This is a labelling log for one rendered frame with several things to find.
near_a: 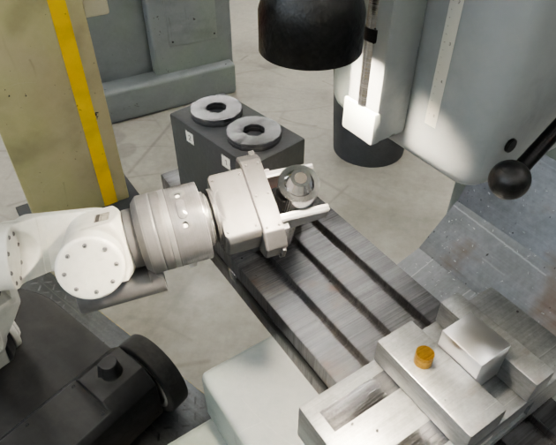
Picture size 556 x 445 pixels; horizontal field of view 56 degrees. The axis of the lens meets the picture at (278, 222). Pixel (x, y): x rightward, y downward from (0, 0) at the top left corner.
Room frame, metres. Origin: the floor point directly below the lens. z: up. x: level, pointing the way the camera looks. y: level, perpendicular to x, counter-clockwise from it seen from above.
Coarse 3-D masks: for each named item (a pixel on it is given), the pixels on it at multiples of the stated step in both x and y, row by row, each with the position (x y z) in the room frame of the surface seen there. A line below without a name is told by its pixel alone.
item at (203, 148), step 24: (216, 96) 0.85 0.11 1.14; (192, 120) 0.79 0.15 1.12; (216, 120) 0.77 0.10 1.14; (240, 120) 0.77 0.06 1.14; (264, 120) 0.77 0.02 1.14; (192, 144) 0.77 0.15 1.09; (216, 144) 0.72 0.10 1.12; (240, 144) 0.70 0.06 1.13; (264, 144) 0.70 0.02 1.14; (288, 144) 0.72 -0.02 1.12; (192, 168) 0.77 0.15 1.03; (216, 168) 0.72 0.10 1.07; (264, 168) 0.67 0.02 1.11
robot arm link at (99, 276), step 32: (96, 224) 0.39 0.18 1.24; (128, 224) 0.41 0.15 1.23; (160, 224) 0.40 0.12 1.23; (64, 256) 0.35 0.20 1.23; (96, 256) 0.36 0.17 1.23; (128, 256) 0.38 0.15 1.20; (160, 256) 0.38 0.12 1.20; (64, 288) 0.34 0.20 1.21; (96, 288) 0.34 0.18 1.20; (128, 288) 0.38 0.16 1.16; (160, 288) 0.39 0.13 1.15
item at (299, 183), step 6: (288, 174) 0.47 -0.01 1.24; (294, 174) 0.46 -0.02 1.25; (300, 174) 0.46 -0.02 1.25; (306, 174) 0.46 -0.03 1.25; (288, 180) 0.46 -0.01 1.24; (294, 180) 0.45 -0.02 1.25; (300, 180) 0.45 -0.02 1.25; (306, 180) 0.46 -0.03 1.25; (312, 180) 0.46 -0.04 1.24; (288, 186) 0.45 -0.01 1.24; (294, 186) 0.45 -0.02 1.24; (300, 186) 0.45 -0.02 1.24; (306, 186) 0.45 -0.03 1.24; (312, 186) 0.46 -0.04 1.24; (294, 192) 0.45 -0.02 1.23; (300, 192) 0.45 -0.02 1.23; (306, 192) 0.45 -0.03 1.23
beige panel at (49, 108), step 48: (0, 0) 1.80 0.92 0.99; (48, 0) 1.88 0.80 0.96; (0, 48) 1.77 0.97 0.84; (48, 48) 1.86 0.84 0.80; (0, 96) 1.74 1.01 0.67; (48, 96) 1.83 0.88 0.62; (96, 96) 1.93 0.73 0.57; (48, 144) 1.80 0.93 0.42; (96, 144) 1.90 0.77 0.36; (48, 192) 1.76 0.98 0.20; (96, 192) 1.87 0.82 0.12
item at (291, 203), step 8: (288, 168) 0.48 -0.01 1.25; (296, 168) 0.48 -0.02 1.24; (304, 168) 0.48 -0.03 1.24; (280, 176) 0.47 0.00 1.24; (312, 176) 0.47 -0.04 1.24; (280, 184) 0.46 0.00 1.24; (280, 192) 0.45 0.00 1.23; (288, 192) 0.45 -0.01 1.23; (312, 192) 0.45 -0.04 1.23; (280, 200) 0.46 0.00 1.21; (288, 200) 0.45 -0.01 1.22; (296, 200) 0.44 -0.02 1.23; (304, 200) 0.44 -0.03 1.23; (312, 200) 0.45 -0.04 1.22; (280, 208) 0.46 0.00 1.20; (288, 208) 0.45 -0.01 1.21; (296, 208) 0.45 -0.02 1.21
